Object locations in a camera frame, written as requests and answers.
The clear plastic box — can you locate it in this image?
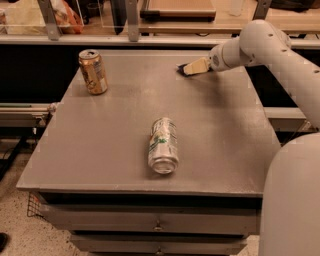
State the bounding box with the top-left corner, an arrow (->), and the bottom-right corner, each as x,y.
0,0 -> 84,36

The gold upright soda can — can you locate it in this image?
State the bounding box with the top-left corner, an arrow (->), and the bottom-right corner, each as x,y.
78,49 -> 108,95

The orange plastic bag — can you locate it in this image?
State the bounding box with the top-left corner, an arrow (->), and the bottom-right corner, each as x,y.
50,0 -> 83,34

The upper grey drawer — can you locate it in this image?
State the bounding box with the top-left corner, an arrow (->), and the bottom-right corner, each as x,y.
40,204 -> 260,237

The silver green lying can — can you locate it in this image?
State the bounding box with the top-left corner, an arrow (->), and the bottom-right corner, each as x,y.
148,117 -> 179,174

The metal rail frame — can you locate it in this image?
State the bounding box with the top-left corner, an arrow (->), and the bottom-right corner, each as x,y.
0,102 -> 59,128

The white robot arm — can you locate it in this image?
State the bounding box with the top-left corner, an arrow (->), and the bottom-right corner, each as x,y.
180,20 -> 320,256

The wooden tray on shelf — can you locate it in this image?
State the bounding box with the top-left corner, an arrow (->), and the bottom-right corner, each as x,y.
140,0 -> 216,22

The grey drawer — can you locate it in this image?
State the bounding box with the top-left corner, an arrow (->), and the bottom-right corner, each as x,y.
40,204 -> 260,237
71,235 -> 247,256

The lower grey drawer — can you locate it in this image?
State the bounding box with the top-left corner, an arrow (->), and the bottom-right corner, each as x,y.
71,235 -> 247,256

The grey drawer cabinet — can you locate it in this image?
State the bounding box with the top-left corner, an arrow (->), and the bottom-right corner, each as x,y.
17,50 -> 280,256

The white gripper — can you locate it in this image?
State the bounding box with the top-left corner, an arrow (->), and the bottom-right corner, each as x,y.
183,41 -> 241,76

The wire mesh basket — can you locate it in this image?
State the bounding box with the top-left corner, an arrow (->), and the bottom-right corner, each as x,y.
27,193 -> 44,219

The dark blue rxbar wrapper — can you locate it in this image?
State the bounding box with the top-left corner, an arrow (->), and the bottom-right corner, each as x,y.
177,64 -> 192,77

